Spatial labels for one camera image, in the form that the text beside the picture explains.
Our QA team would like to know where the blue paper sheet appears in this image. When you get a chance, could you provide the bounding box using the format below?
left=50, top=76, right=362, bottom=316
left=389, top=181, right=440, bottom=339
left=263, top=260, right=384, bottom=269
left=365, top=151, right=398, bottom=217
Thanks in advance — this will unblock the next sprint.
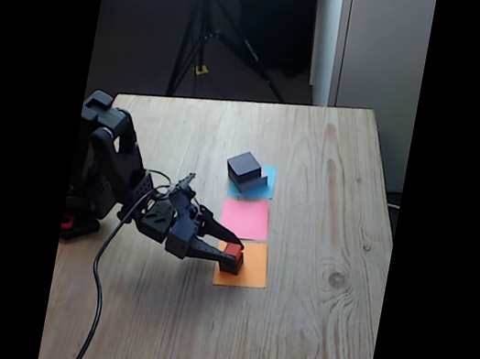
left=226, top=158, right=279, bottom=204

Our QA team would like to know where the red and black table clamp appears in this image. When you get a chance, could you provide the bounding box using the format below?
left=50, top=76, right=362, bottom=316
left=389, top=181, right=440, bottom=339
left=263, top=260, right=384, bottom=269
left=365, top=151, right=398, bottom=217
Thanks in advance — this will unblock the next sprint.
left=60, top=209, right=103, bottom=246

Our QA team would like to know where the black cable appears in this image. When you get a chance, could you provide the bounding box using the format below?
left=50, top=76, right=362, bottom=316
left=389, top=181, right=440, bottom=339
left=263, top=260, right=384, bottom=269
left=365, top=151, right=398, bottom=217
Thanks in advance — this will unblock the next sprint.
left=70, top=161, right=176, bottom=359

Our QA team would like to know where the orange paper sheet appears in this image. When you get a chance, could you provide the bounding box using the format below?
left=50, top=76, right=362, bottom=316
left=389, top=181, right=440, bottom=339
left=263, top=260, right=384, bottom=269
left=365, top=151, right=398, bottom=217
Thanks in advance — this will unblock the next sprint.
left=212, top=234, right=274, bottom=295

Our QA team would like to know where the black tripod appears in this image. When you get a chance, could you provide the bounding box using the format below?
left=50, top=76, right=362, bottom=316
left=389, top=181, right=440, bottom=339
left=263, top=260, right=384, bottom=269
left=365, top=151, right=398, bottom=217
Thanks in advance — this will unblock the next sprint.
left=165, top=0, right=304, bottom=116

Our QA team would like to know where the red cube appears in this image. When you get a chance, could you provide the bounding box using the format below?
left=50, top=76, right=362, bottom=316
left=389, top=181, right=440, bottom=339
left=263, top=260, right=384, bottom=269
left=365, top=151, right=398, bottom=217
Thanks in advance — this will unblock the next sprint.
left=223, top=241, right=245, bottom=263

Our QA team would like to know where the medium dark foam block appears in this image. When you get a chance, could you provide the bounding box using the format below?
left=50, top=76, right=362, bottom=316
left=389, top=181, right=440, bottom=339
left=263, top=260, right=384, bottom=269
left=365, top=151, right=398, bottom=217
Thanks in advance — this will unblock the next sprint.
left=224, top=147, right=267, bottom=184

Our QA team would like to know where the white cabinet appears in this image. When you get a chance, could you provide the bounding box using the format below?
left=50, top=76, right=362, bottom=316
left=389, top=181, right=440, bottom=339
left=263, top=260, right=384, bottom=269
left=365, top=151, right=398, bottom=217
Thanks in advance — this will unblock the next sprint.
left=285, top=0, right=437, bottom=195

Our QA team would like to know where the pink paper sheet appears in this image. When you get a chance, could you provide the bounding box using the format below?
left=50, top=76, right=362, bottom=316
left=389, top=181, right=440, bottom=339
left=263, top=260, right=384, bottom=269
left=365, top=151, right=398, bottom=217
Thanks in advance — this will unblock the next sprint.
left=216, top=192, right=274, bottom=246

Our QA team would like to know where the small black foam block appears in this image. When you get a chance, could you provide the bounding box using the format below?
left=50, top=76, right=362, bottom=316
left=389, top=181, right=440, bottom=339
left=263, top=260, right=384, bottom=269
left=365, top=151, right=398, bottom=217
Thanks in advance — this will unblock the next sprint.
left=216, top=252, right=245, bottom=277

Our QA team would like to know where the large grey foam block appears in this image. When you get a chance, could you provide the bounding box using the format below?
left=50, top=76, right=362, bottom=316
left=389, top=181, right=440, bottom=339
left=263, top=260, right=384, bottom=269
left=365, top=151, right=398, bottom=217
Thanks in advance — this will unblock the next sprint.
left=227, top=169, right=270, bottom=198

